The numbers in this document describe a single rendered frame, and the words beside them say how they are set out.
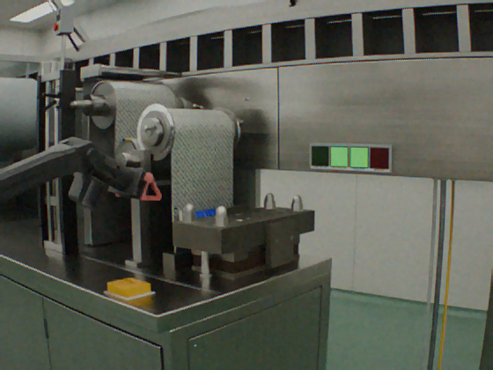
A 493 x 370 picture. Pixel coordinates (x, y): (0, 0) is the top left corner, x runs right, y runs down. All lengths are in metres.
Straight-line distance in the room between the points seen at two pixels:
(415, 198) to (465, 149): 2.57
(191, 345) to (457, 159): 0.75
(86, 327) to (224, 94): 0.83
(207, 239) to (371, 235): 2.87
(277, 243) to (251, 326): 0.23
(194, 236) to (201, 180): 0.22
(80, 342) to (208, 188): 0.54
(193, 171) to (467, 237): 2.65
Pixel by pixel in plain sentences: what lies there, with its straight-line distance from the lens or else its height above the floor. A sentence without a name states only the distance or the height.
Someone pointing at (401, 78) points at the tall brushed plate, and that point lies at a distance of 1.37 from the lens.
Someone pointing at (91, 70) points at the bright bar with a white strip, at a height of 1.44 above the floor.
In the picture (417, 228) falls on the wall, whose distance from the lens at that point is 3.88.
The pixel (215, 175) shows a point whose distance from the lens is 1.48.
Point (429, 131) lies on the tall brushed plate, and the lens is 1.34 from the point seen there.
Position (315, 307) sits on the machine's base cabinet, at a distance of 1.50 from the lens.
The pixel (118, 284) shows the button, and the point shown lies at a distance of 1.16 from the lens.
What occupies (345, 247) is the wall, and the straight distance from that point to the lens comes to 4.16.
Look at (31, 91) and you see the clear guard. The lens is 2.30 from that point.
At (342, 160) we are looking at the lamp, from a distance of 1.43.
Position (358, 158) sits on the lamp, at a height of 1.18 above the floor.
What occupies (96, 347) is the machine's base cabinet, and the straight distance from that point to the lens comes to 1.30.
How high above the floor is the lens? 1.24
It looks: 5 degrees down
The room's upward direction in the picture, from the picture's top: straight up
